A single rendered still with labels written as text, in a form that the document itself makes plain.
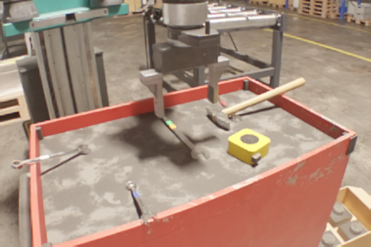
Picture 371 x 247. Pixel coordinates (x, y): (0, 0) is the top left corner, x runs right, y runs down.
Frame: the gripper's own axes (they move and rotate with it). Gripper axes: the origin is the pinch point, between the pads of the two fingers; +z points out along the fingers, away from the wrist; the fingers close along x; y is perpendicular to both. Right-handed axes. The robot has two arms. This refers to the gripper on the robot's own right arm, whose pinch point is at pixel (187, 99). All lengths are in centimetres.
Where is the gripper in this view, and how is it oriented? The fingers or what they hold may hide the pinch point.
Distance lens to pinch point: 65.3
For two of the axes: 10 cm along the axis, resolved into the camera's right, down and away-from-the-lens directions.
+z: 0.2, 8.9, 4.6
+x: -8.9, 2.3, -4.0
